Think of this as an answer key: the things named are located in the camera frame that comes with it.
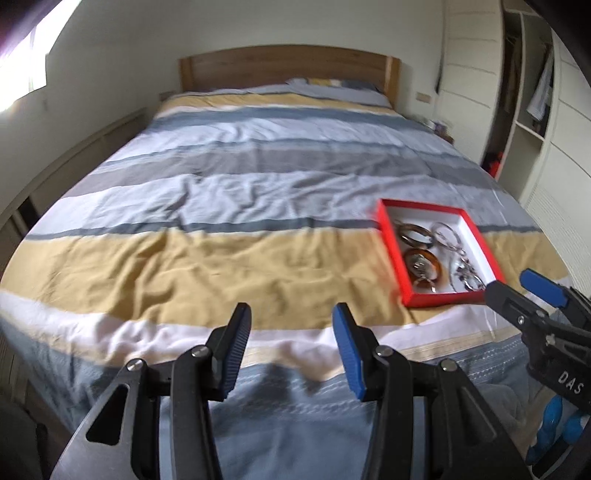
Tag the hanging clothes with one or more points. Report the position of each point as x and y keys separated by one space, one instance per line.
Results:
x=540 y=97

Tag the amber bangle with silver band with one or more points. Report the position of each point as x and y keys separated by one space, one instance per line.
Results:
x=436 y=263

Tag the white wardrobe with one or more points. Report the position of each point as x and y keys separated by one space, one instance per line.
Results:
x=466 y=69

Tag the thin brown bangle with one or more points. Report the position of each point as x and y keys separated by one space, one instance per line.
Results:
x=405 y=239

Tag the red jewelry box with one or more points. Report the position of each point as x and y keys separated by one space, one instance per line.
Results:
x=390 y=249

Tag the red item in wardrobe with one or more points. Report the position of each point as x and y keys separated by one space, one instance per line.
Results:
x=495 y=166

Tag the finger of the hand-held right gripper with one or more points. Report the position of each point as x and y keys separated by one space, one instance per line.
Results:
x=508 y=300
x=540 y=281

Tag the wall socket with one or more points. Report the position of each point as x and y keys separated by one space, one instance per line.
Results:
x=423 y=97

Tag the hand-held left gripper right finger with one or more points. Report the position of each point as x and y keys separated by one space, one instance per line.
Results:
x=348 y=346

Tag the nightstand clutter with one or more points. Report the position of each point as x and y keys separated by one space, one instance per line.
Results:
x=436 y=125

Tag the grey pillow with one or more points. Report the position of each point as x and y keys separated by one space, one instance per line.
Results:
x=351 y=94

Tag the window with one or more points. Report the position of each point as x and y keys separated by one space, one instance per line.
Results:
x=41 y=55

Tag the wooden headboard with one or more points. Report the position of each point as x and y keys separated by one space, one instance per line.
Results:
x=277 y=64

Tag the bed with striped duvet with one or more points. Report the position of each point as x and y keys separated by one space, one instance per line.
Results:
x=231 y=184

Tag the thin silver bangle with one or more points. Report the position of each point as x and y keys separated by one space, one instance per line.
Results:
x=434 y=230

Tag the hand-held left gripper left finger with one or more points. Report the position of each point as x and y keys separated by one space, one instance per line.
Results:
x=235 y=346

